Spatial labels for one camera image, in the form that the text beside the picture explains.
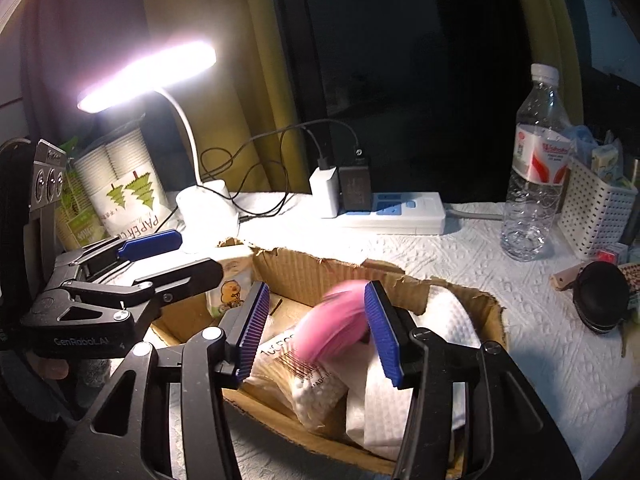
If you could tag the white waffle towel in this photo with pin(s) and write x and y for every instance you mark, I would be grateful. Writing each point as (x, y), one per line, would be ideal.
(380, 410)

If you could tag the teal curtain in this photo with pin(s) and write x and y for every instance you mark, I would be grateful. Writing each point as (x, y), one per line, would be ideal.
(75, 35)

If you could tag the black charger plug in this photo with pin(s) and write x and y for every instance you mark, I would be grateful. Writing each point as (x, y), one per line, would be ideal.
(356, 185)

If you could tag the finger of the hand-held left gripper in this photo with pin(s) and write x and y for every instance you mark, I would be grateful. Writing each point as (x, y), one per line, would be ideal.
(185, 280)
(150, 245)

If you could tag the colourful dotted card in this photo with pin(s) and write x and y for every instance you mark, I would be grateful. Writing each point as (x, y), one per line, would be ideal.
(632, 280)

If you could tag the white embossed tablecloth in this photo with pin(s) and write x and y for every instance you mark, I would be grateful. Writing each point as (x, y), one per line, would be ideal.
(550, 350)

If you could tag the white perforated basket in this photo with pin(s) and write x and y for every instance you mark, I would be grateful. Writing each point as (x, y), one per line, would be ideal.
(595, 215)

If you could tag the black round zip case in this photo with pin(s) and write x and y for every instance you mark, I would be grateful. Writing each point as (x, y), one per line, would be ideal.
(600, 295)

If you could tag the cardboard box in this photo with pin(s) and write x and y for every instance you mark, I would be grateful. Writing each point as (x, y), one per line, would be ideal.
(320, 270)

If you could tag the yellow curtain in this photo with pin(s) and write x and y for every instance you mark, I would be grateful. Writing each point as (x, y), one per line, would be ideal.
(550, 35)
(225, 60)

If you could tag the tissue pack with chick print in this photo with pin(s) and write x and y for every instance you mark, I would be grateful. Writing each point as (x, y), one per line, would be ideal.
(230, 285)

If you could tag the clear plastic water bottle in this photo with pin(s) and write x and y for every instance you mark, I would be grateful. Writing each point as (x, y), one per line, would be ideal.
(532, 210)

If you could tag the white charger plug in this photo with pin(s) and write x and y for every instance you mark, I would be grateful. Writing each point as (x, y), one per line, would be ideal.
(325, 192)

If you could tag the white paper cup pack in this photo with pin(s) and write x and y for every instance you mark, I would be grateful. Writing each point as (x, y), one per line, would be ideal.
(125, 180)

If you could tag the cotton swab pack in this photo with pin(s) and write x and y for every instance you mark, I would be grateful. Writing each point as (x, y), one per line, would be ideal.
(310, 392)

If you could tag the person's left hand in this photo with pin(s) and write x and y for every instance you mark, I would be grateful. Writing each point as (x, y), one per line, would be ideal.
(52, 370)

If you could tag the dark window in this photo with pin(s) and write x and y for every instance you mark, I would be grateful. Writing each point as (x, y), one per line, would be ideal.
(400, 60)

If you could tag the green bag of brown cups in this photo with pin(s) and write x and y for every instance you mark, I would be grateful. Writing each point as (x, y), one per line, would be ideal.
(75, 220)

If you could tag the pink soft object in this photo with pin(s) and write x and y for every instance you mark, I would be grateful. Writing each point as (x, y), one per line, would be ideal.
(330, 320)

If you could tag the small pale yellow packet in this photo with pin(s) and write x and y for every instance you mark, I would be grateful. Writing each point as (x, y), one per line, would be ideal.
(607, 160)

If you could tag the white desk lamp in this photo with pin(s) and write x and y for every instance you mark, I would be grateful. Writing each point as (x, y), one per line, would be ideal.
(150, 72)

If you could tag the small red box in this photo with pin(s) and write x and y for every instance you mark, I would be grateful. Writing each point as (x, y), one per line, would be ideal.
(612, 254)

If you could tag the crumpled clear plastic bag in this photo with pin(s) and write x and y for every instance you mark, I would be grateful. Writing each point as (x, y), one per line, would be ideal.
(582, 135)

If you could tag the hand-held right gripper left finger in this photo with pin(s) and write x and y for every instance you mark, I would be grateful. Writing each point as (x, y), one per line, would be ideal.
(252, 332)

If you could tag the white power strip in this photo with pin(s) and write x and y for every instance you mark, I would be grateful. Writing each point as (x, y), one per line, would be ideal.
(400, 212)

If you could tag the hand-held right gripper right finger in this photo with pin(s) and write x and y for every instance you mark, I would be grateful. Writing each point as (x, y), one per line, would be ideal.
(382, 332)

